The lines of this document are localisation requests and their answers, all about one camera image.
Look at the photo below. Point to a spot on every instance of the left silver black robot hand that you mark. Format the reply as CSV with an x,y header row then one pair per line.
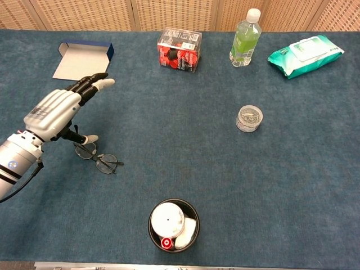
x,y
50,112

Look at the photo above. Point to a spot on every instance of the wire-frame eyeglasses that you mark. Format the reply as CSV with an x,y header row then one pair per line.
x,y
108,164

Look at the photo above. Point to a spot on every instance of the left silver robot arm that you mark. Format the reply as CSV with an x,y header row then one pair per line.
x,y
14,160

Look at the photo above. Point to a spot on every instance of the open blue white cardboard box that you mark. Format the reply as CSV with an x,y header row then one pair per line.
x,y
81,62

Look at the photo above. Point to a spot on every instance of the clear box red black capsules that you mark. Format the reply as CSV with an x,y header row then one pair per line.
x,y
180,56

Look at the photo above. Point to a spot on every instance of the woven wicker folding screen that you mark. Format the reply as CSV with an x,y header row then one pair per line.
x,y
168,14

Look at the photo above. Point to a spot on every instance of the round white lidded container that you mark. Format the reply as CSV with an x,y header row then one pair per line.
x,y
167,219

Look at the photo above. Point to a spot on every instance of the black round cup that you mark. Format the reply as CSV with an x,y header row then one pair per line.
x,y
191,206

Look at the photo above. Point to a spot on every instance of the red capped small tube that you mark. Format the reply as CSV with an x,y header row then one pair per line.
x,y
166,243

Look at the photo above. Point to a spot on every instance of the white crumpled cloth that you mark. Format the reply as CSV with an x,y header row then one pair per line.
x,y
187,230

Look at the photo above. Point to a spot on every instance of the clear jar of paper clips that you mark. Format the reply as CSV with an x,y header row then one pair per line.
x,y
249,118

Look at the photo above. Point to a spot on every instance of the clear bottle green label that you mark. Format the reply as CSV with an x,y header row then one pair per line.
x,y
244,39

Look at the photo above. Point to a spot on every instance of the green wet wipes pack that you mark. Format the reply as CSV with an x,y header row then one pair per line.
x,y
303,56

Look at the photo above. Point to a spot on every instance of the aluminium table edge rail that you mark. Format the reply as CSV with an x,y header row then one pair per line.
x,y
84,265

